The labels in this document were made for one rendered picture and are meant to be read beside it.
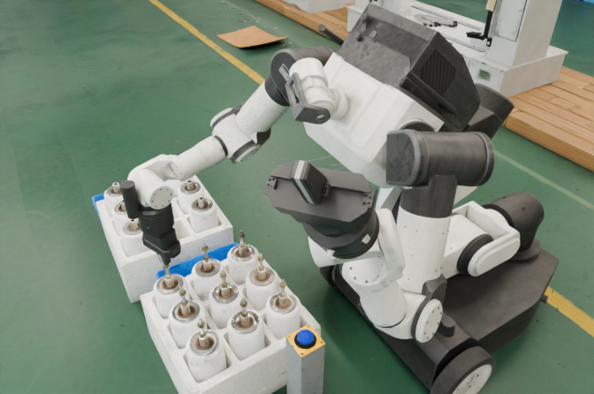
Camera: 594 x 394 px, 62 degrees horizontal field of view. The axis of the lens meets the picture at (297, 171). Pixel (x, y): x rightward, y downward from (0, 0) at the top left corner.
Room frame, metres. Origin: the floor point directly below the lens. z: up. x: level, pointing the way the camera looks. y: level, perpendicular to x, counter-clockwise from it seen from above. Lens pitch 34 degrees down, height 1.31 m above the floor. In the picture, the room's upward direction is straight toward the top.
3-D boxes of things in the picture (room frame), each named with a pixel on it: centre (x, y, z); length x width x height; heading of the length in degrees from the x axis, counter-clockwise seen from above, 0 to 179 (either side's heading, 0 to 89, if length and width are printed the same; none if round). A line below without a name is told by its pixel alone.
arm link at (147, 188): (0.97, 0.37, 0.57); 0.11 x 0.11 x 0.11; 41
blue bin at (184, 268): (1.19, 0.32, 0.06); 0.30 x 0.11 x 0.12; 120
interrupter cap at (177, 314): (0.89, 0.30, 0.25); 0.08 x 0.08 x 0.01
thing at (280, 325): (0.92, 0.04, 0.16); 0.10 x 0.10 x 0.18
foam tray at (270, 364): (0.95, 0.20, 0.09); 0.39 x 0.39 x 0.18; 33
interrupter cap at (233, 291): (0.95, 0.20, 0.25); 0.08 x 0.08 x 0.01
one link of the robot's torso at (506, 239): (1.15, -0.55, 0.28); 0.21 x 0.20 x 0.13; 121
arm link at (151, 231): (0.99, 0.36, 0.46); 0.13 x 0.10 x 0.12; 53
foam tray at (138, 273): (1.40, 0.49, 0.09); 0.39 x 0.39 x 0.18; 30
